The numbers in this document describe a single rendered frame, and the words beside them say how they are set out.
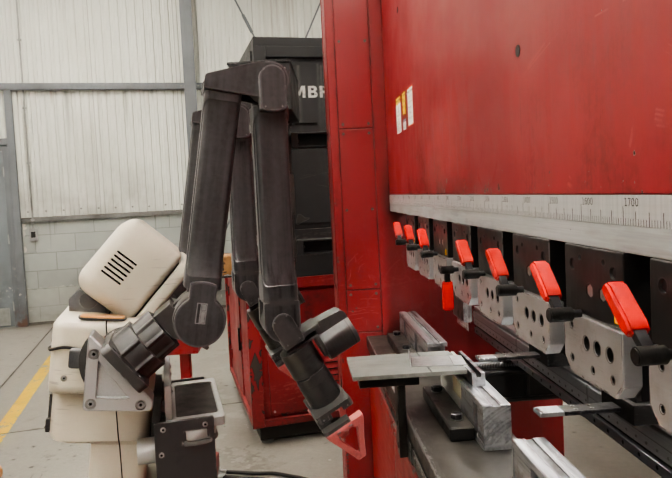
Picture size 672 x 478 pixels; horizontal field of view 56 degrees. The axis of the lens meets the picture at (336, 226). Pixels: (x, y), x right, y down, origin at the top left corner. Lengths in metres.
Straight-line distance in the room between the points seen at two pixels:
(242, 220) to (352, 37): 1.17
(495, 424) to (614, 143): 0.79
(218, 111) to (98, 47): 7.58
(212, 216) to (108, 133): 7.42
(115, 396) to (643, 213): 0.76
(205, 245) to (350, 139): 1.45
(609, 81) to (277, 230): 0.53
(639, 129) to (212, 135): 0.60
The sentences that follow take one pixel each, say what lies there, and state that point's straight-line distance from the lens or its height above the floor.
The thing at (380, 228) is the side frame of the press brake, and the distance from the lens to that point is 2.38.
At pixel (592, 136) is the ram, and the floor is 1.47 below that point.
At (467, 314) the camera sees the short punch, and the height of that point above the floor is 1.12.
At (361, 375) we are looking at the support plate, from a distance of 1.49.
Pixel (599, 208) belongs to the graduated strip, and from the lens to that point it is 0.79.
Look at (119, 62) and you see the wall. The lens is 8.50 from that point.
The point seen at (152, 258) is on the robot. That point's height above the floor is 1.32.
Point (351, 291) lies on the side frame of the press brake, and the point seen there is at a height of 1.05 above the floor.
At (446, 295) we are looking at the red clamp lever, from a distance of 1.40.
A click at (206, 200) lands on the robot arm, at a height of 1.42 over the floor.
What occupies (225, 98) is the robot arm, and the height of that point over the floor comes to 1.57.
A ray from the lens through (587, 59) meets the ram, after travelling 0.82.
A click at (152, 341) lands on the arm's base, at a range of 1.00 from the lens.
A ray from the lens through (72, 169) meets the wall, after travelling 8.40.
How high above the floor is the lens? 1.42
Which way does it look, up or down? 3 degrees down
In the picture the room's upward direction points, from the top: 3 degrees counter-clockwise
